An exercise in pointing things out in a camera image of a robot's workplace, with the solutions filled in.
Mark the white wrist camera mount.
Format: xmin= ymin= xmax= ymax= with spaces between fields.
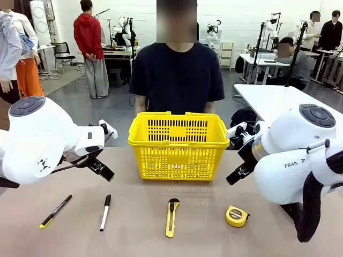
xmin=88 ymin=119 xmax=118 ymax=142
xmin=226 ymin=120 xmax=262 ymax=140

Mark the person's right forearm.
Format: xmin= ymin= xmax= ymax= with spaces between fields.
xmin=135 ymin=95 xmax=150 ymax=115

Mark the yellow plastic shopping basket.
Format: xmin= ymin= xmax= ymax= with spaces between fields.
xmin=128 ymin=111 xmax=230 ymax=182

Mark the white humanoid robot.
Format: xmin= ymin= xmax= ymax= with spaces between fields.
xmin=205 ymin=19 xmax=222 ymax=47
xmin=261 ymin=12 xmax=282 ymax=51
xmin=111 ymin=16 xmax=138 ymax=47

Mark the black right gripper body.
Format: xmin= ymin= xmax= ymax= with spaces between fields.
xmin=237 ymin=141 xmax=262 ymax=171

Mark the standing person black sweater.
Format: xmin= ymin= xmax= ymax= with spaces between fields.
xmin=317 ymin=10 xmax=343 ymax=90

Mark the white marker black cap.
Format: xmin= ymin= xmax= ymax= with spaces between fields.
xmin=99 ymin=194 xmax=112 ymax=232

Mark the yellow utility knife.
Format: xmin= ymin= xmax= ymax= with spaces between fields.
xmin=165 ymin=198 xmax=181 ymax=238

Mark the person in navy t-shirt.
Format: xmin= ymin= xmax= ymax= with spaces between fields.
xmin=128 ymin=0 xmax=226 ymax=116

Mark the standing person white top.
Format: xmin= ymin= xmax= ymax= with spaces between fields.
xmin=300 ymin=10 xmax=322 ymax=52

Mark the black office chair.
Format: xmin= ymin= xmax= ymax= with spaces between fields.
xmin=50 ymin=41 xmax=83 ymax=74

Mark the black stand post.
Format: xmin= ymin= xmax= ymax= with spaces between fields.
xmin=128 ymin=17 xmax=138 ymax=78

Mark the white desk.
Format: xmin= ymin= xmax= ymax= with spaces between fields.
xmin=237 ymin=52 xmax=290 ymax=85

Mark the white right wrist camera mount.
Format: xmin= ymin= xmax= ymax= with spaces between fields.
xmin=226 ymin=120 xmax=262 ymax=140

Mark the person in red hoodie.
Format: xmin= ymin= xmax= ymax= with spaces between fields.
xmin=73 ymin=0 xmax=110 ymax=99

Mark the large white table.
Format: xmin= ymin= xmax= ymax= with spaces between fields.
xmin=233 ymin=84 xmax=343 ymax=124

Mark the seated person grey sweater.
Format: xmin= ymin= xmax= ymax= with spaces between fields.
xmin=266 ymin=36 xmax=311 ymax=91

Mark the yellow tape measure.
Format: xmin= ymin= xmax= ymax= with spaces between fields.
xmin=225 ymin=205 xmax=251 ymax=228

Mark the white drawer cabinet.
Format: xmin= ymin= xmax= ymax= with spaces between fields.
xmin=219 ymin=41 xmax=235 ymax=72

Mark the dark stool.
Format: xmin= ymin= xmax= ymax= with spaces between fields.
xmin=108 ymin=68 xmax=124 ymax=88

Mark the person in orange trousers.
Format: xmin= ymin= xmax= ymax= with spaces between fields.
xmin=10 ymin=9 xmax=45 ymax=97

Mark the black braided cable sleeve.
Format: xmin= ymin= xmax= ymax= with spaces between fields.
xmin=284 ymin=154 xmax=343 ymax=243

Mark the black yellow highlighter pen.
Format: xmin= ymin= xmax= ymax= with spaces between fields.
xmin=39 ymin=194 xmax=73 ymax=229

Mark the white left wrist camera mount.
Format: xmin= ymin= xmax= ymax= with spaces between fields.
xmin=88 ymin=119 xmax=118 ymax=142

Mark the brown top desk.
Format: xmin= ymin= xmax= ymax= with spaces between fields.
xmin=102 ymin=45 xmax=135 ymax=86

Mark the black tripod pole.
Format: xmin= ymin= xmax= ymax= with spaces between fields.
xmin=284 ymin=22 xmax=309 ymax=88
xmin=252 ymin=23 xmax=266 ymax=85

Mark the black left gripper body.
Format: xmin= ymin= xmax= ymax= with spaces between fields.
xmin=62 ymin=148 xmax=106 ymax=171

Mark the white standing air conditioner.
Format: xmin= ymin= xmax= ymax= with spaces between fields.
xmin=29 ymin=0 xmax=52 ymax=46

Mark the person in blue striped shirt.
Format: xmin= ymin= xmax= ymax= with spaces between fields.
xmin=0 ymin=0 xmax=24 ymax=105

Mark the black fabric bag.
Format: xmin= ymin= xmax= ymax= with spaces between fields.
xmin=229 ymin=107 xmax=258 ymax=129

